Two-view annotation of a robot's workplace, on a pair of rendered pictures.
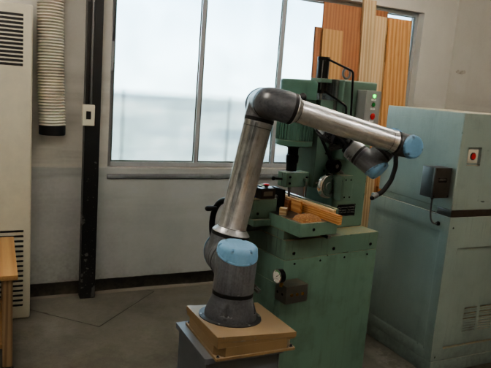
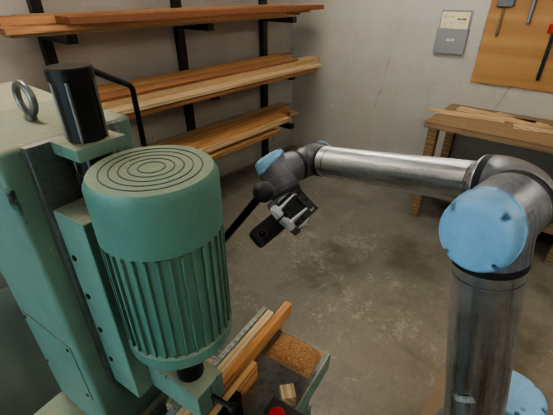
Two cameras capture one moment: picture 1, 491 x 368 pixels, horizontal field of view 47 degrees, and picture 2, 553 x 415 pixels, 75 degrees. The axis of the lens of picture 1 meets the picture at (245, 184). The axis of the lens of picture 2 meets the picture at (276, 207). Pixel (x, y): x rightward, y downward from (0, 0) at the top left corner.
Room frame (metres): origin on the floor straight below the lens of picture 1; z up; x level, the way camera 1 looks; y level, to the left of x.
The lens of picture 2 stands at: (2.68, 0.26, 1.71)
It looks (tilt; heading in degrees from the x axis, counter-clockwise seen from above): 31 degrees down; 246
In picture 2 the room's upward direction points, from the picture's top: straight up
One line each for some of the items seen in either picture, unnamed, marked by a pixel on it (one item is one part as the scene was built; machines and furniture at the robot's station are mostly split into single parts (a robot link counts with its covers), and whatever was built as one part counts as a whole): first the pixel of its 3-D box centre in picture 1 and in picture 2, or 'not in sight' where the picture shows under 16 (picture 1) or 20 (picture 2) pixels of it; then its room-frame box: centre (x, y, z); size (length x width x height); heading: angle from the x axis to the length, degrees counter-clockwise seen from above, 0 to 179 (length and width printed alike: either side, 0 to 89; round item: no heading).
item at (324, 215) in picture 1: (295, 204); (217, 393); (2.60, -0.25, 0.92); 0.62 x 0.02 x 0.04; 33
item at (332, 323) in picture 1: (297, 308); not in sight; (2.72, -0.31, 0.36); 0.58 x 0.45 x 0.71; 123
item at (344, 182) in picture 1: (340, 186); not in sight; (2.63, -0.45, 1.02); 0.09 x 0.07 x 0.12; 33
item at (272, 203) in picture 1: (256, 205); not in sight; (2.54, -0.06, 0.92); 0.15 x 0.13 x 0.09; 33
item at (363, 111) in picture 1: (367, 107); not in sight; (2.71, -0.56, 1.40); 0.10 x 0.06 x 0.16; 123
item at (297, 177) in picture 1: (293, 179); (187, 379); (2.66, -0.23, 1.03); 0.14 x 0.07 x 0.09; 123
